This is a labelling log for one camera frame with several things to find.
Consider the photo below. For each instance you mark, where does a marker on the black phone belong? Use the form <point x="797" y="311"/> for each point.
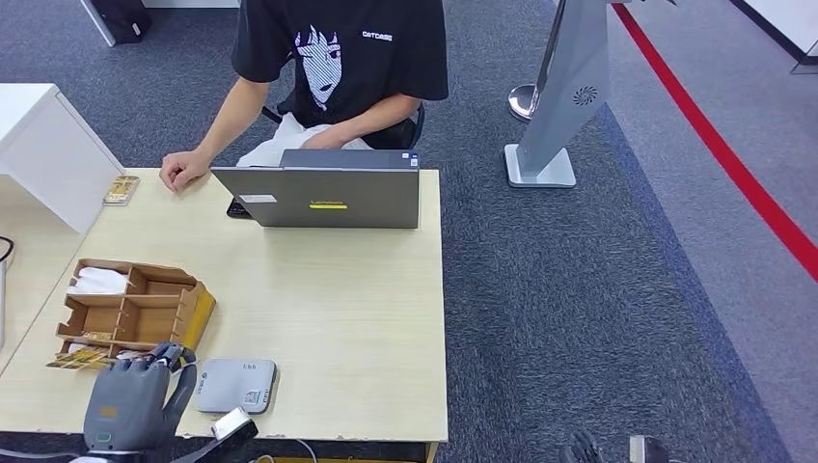
<point x="236" y="209"/>

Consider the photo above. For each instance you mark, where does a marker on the person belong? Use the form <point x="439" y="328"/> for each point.
<point x="358" y="64"/>

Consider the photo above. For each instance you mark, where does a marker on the black bag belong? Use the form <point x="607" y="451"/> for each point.
<point x="121" y="18"/>

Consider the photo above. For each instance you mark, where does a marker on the grey kiosk stand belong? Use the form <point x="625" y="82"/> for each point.
<point x="567" y="96"/>

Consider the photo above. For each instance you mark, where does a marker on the grey card reader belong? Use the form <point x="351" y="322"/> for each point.
<point x="233" y="385"/>

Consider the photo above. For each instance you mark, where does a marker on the person's right hand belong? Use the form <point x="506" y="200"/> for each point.
<point x="182" y="169"/>

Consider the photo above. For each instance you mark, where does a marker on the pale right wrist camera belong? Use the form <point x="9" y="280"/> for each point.
<point x="642" y="449"/>

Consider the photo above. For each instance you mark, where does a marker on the clear acrylic stand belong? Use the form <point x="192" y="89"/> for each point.
<point x="806" y="65"/>

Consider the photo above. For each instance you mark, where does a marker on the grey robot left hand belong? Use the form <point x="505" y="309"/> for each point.
<point x="128" y="402"/>

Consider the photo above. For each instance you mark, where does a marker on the wooden card organizer box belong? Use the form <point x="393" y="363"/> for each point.
<point x="192" y="313"/>

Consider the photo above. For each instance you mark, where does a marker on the grey laptop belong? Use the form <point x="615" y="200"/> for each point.
<point x="332" y="197"/>

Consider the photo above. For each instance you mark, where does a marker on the person's left hand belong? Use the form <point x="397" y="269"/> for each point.
<point x="326" y="139"/>

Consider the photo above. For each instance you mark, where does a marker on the white panel leg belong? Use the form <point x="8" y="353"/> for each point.
<point x="97" y="23"/>

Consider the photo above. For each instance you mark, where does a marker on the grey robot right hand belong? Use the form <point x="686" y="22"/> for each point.
<point x="581" y="448"/>

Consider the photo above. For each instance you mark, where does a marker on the red floor tape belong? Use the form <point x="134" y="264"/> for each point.
<point x="722" y="153"/>

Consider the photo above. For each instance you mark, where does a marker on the white platform with black edge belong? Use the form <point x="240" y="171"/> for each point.
<point x="786" y="19"/>

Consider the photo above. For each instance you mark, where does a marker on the small gold key card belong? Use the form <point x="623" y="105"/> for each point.
<point x="97" y="335"/>

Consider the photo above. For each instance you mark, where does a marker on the white cabinet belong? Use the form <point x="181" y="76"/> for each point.
<point x="54" y="153"/>

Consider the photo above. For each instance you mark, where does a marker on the chrome stanchion post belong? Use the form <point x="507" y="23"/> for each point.
<point x="523" y="102"/>

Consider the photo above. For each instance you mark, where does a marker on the white blank card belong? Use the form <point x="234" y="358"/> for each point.
<point x="128" y="354"/>

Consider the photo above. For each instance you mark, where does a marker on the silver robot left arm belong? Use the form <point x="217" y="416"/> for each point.
<point x="105" y="459"/>

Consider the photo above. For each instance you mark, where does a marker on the person's left forearm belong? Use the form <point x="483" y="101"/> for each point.
<point x="383" y="115"/>

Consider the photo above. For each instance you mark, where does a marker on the person's right forearm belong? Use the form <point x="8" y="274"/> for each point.
<point x="233" y="118"/>

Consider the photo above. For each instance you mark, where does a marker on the stack of gold key cards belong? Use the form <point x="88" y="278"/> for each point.
<point x="121" y="190"/>

